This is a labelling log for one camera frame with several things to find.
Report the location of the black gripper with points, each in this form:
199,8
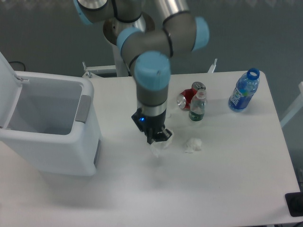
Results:
152,126

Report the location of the paper ball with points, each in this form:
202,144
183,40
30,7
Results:
170,139
157,148
193,145

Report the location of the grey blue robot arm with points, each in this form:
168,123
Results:
147,54

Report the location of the crushed red soda can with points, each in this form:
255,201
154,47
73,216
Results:
185,97

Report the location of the clear green label bottle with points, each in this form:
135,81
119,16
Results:
197,105

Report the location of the blue plastic bottle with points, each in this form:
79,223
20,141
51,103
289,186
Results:
245,89

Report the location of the white trash bin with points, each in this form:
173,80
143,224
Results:
49,120

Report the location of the black device at edge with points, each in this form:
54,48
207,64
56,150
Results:
294,202

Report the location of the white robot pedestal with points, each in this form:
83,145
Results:
111,30

